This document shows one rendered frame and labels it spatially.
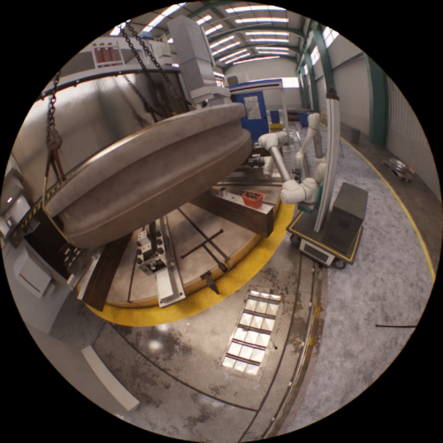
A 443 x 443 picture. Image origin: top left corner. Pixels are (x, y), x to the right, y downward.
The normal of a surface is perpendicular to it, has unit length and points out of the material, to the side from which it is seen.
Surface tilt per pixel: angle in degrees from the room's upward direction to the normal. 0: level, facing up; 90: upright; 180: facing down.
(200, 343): 0
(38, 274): 90
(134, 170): 90
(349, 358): 0
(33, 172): 90
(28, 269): 90
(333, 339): 0
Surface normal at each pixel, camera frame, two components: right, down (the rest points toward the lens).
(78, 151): 0.90, 0.09
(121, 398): 0.04, -0.99
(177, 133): 0.62, 0.41
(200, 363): -0.23, -0.73
